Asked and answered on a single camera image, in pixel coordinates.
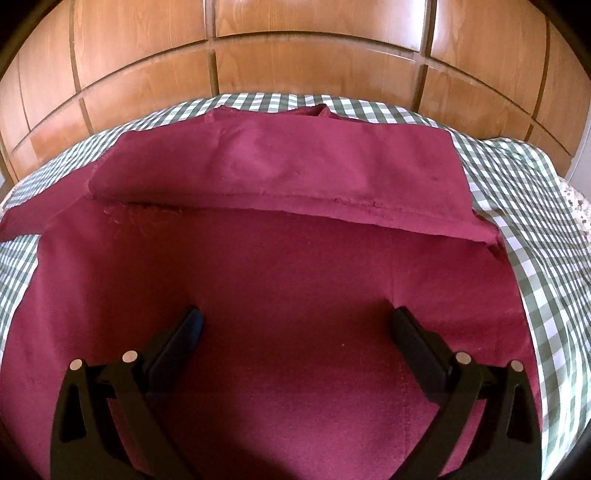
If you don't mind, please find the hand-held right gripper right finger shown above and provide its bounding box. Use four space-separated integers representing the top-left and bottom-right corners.
390 305 542 480

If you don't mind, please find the floral bed sheet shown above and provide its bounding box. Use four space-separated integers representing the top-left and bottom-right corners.
558 176 591 243

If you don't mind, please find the wooden panelled wardrobe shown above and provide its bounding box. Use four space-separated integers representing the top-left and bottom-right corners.
0 0 591 185

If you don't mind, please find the dark red garment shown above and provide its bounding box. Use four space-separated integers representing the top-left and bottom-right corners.
0 104 543 480

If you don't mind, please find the green checkered blanket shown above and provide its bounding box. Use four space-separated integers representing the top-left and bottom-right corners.
0 92 591 462

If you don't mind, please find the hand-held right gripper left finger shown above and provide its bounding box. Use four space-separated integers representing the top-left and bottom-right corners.
54 305 206 480

